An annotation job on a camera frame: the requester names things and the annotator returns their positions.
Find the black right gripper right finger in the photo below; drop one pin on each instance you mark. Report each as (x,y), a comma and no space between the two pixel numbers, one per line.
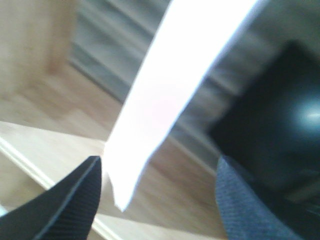
(243,213)

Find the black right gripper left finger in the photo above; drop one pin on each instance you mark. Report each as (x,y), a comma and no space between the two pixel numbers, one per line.
(64,212)

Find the white paper sheet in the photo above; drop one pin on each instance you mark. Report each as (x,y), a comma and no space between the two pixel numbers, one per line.
(192,36)

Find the grey open laptop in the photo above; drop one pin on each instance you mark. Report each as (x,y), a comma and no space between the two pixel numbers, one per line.
(273,128)

